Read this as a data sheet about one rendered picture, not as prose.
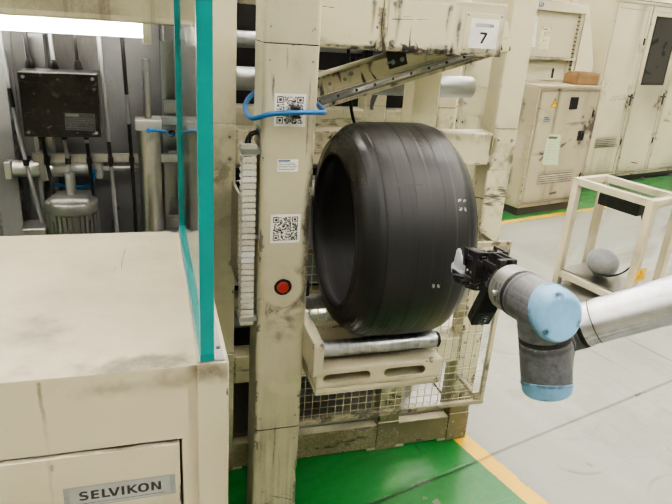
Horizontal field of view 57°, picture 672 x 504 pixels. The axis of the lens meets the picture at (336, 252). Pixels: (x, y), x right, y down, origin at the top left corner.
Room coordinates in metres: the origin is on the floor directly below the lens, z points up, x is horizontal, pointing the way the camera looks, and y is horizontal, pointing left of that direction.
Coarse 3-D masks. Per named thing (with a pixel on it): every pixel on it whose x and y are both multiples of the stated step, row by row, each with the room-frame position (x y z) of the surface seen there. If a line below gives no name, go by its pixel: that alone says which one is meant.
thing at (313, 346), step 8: (304, 328) 1.45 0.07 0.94; (312, 328) 1.44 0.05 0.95; (304, 336) 1.45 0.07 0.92; (312, 336) 1.39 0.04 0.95; (304, 344) 1.44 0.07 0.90; (312, 344) 1.37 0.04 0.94; (320, 344) 1.36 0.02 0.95; (304, 352) 1.44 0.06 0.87; (312, 352) 1.36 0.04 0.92; (320, 352) 1.36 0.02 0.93; (312, 360) 1.36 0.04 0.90; (320, 360) 1.36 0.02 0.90; (312, 368) 1.36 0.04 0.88; (320, 368) 1.36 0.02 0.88
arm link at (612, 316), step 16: (640, 288) 1.04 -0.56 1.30; (656, 288) 1.02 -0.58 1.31; (592, 304) 1.06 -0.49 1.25; (608, 304) 1.04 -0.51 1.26; (624, 304) 1.02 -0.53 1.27; (640, 304) 1.01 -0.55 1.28; (656, 304) 1.00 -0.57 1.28; (592, 320) 1.04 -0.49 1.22; (608, 320) 1.02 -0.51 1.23; (624, 320) 1.01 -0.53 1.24; (640, 320) 1.00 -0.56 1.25; (656, 320) 0.99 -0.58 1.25; (576, 336) 1.04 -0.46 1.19; (592, 336) 1.03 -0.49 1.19; (608, 336) 1.02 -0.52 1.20; (624, 336) 1.02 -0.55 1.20
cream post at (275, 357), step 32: (256, 0) 1.53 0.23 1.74; (288, 0) 1.44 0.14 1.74; (320, 0) 1.46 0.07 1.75; (256, 32) 1.52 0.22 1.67; (288, 32) 1.44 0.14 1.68; (256, 64) 1.51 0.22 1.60; (288, 64) 1.44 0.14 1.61; (256, 96) 1.50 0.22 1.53; (288, 128) 1.44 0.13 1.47; (256, 192) 1.48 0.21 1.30; (288, 192) 1.44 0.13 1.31; (256, 224) 1.47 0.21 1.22; (256, 256) 1.46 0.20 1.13; (288, 256) 1.44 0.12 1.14; (256, 288) 1.45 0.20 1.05; (288, 320) 1.45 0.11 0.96; (256, 352) 1.43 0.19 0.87; (288, 352) 1.45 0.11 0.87; (256, 384) 1.43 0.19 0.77; (288, 384) 1.45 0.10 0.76; (256, 416) 1.42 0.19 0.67; (288, 416) 1.45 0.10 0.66; (256, 448) 1.42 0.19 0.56; (288, 448) 1.45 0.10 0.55; (256, 480) 1.42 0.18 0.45; (288, 480) 1.45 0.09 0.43
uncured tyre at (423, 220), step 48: (336, 144) 1.60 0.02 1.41; (384, 144) 1.47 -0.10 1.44; (432, 144) 1.51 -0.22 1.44; (336, 192) 1.85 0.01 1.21; (384, 192) 1.37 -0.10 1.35; (432, 192) 1.40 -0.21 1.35; (336, 240) 1.83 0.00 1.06; (384, 240) 1.32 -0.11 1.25; (432, 240) 1.35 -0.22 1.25; (336, 288) 1.71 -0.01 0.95; (384, 288) 1.32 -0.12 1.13
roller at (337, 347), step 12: (372, 336) 1.47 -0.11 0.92; (384, 336) 1.47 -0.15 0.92; (396, 336) 1.48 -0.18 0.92; (408, 336) 1.48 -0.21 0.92; (420, 336) 1.49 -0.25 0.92; (432, 336) 1.50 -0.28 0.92; (324, 348) 1.40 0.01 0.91; (336, 348) 1.41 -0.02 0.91; (348, 348) 1.42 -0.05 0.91; (360, 348) 1.43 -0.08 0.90; (372, 348) 1.44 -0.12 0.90; (384, 348) 1.45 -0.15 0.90; (396, 348) 1.46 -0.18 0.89; (408, 348) 1.47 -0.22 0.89; (420, 348) 1.49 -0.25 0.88
